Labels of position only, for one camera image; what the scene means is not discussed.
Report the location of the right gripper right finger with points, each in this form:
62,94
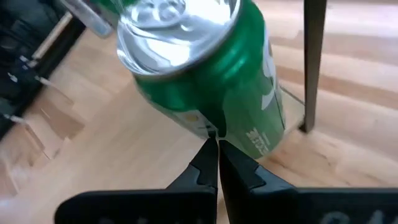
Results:
264,202

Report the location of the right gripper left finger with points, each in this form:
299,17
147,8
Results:
186,202

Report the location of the green soda can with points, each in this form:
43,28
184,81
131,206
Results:
236,87

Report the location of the black aluminium table frame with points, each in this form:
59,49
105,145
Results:
46,53

